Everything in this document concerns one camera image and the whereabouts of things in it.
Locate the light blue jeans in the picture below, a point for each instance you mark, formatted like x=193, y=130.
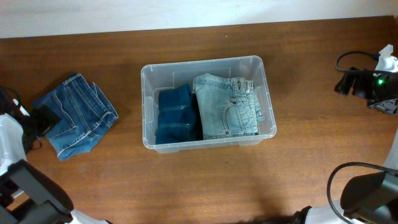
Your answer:
x=229, y=107

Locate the clear plastic storage container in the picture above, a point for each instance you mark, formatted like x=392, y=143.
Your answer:
x=164, y=76

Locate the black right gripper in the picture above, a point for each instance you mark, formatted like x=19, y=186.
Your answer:
x=363, y=90

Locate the dark blue jeans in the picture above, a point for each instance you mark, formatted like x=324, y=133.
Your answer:
x=85, y=116

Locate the teal blue garment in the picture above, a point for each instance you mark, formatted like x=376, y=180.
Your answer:
x=179, y=117

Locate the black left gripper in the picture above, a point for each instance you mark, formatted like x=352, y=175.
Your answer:
x=40, y=120

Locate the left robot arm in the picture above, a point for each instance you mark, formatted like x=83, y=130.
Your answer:
x=28, y=195

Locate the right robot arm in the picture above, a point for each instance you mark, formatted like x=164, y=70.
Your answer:
x=370, y=198

